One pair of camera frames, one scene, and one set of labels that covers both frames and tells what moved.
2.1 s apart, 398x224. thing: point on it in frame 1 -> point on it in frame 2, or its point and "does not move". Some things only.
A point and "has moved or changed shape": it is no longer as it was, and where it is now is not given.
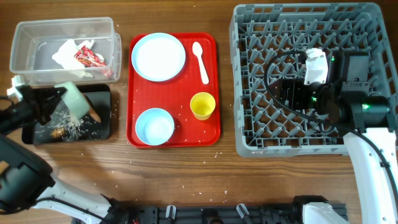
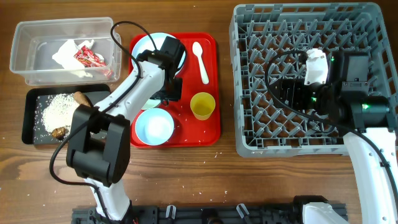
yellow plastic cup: x=202 y=104 does not move
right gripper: x=296 y=86 does not move
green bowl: x=74 y=101 -> x=150 y=103
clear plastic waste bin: x=84 y=50 does not move
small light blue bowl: x=154 y=126 does not move
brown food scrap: x=58 y=133 does not move
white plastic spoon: x=197 y=49 does not move
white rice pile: x=73 y=129 has moved or changed shape
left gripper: x=38 y=98 -> x=175 y=94
